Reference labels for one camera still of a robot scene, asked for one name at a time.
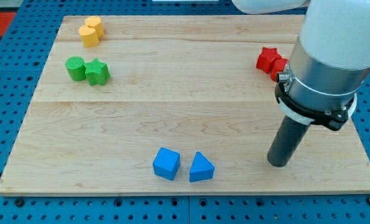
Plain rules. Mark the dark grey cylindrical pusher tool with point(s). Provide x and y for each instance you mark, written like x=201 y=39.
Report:
x=286 y=141

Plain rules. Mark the green star block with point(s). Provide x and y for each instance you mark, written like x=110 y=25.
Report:
x=96 y=72

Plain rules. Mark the green cylinder block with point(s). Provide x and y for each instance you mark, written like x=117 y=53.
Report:
x=76 y=68

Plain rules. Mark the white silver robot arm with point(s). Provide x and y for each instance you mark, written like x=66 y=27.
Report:
x=329 y=62

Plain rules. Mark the red cylinder block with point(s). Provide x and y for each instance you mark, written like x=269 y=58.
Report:
x=278 y=66

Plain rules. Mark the blue cube block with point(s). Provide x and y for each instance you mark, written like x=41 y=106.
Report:
x=166 y=163

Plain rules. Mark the red star block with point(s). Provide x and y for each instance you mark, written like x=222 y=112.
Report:
x=266 y=59

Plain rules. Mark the light wooden board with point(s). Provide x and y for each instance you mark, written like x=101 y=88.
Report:
x=185 y=83

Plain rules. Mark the yellow hexagon block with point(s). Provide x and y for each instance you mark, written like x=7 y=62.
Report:
x=96 y=23

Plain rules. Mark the yellow heart block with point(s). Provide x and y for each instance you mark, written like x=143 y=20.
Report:
x=88 y=36

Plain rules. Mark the blue triangle block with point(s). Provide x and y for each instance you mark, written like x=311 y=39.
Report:
x=201 y=168

